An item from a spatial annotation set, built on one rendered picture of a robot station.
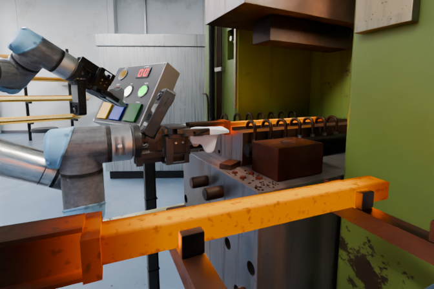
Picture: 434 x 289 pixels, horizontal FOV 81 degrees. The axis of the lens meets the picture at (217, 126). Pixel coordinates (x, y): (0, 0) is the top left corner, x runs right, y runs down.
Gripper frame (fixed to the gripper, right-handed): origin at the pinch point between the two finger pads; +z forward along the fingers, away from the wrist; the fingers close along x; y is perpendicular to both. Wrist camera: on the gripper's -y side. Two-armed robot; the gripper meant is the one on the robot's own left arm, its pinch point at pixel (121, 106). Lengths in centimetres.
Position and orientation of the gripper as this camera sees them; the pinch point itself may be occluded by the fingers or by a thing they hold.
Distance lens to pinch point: 98.0
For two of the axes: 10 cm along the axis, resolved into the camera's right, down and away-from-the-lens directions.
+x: -7.9, -0.8, 6.1
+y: 3.1, -9.1, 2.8
